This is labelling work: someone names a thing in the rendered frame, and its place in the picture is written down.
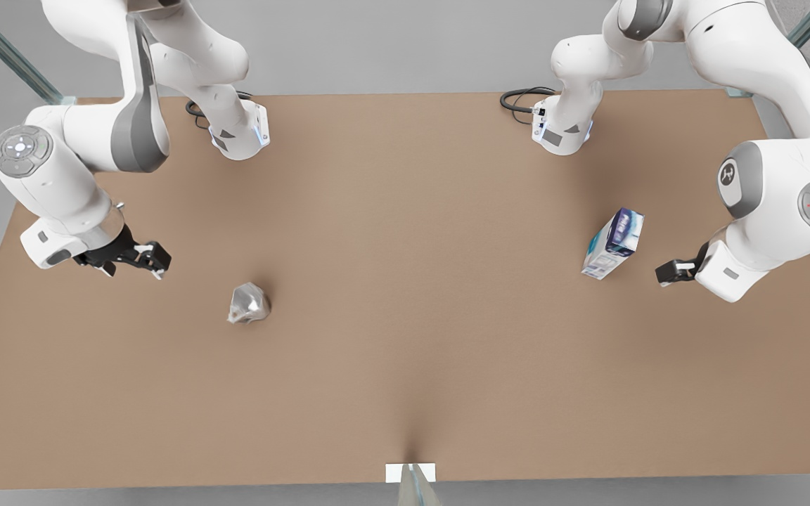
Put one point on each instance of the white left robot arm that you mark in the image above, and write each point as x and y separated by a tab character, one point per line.
778	183

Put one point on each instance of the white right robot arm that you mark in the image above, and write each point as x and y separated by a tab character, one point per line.
60	183

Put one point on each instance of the crumpled silver foil bag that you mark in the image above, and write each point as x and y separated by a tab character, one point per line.
248	304

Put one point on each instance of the blue and white carton box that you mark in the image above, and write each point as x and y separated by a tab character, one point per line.
612	244

